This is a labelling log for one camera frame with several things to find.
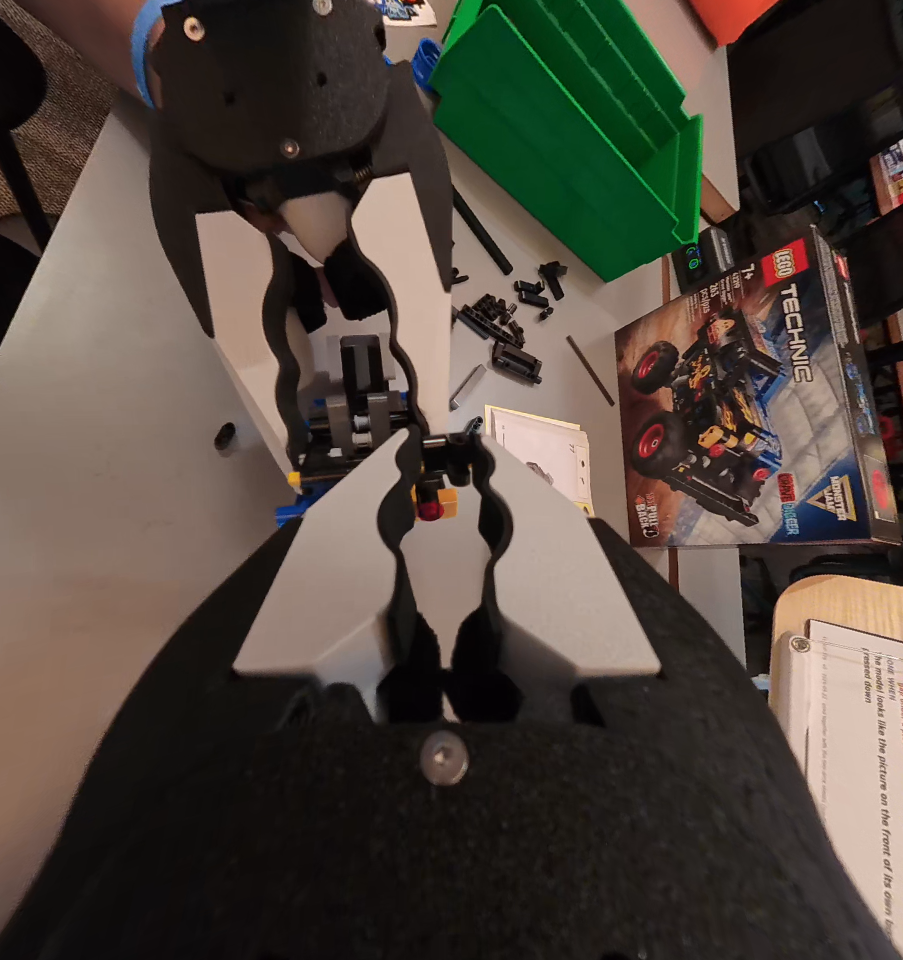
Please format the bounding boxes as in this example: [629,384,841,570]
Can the blue wristband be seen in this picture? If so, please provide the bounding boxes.
[129,0,165,111]

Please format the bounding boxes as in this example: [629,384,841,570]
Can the scattered black lego pieces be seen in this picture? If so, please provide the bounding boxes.
[451,258,570,387]

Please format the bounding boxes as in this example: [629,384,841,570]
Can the person's left forearm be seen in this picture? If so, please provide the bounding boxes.
[24,0,147,99]

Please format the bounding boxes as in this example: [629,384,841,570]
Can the thin dark lego axle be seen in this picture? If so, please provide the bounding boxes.
[565,334,617,408]

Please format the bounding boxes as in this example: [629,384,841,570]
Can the lego set box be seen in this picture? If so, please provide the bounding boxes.
[614,225,903,549]

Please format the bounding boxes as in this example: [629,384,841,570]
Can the black chair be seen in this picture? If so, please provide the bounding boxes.
[0,0,54,399]

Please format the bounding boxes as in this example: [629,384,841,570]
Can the black lego vehicle chassis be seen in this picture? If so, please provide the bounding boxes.
[275,333,426,530]

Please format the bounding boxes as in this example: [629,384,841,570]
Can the lego instruction booklet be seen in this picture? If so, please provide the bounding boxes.
[485,405,594,519]

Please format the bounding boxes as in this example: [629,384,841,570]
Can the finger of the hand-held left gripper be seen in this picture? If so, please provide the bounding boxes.
[193,210,312,472]
[345,172,454,445]

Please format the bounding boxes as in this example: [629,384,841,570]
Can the grey lego beam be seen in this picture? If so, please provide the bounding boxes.
[448,364,489,413]

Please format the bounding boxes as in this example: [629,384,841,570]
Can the black device green display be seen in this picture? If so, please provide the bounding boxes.
[672,225,735,291]

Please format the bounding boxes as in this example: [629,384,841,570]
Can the long black rod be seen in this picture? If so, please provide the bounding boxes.
[451,187,515,278]

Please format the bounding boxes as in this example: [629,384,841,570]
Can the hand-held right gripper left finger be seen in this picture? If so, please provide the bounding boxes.
[231,427,417,723]

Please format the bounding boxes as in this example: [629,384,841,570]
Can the orange plastic bin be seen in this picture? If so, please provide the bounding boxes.
[687,0,780,48]

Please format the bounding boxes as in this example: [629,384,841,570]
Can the black yellow lego subassembly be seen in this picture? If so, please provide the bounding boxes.
[412,431,477,524]

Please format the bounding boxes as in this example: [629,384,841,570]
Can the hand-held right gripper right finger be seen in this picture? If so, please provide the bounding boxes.
[475,437,663,723]

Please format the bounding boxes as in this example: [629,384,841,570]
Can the printed instruction sheet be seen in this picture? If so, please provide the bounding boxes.
[787,618,903,960]

